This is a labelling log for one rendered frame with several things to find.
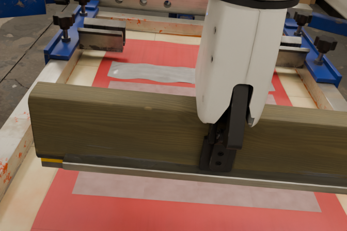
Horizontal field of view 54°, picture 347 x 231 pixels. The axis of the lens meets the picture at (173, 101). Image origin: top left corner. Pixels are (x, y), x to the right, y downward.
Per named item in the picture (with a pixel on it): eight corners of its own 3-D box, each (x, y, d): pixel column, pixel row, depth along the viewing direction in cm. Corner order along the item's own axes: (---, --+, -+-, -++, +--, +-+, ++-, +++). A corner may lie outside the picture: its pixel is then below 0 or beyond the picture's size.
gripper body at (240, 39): (199, -46, 29) (184, 68, 35) (207, -13, 21) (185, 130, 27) (285, -36, 30) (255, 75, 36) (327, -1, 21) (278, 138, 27)
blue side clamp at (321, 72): (331, 104, 73) (343, 76, 69) (308, 102, 73) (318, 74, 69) (292, 46, 98) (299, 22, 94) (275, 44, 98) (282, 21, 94)
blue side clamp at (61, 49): (71, 82, 71) (68, 51, 67) (47, 80, 71) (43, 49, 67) (99, 28, 96) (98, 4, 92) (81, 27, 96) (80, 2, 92)
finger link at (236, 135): (235, 41, 26) (221, 73, 31) (235, 137, 23) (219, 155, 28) (250, 43, 26) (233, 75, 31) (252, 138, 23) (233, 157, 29)
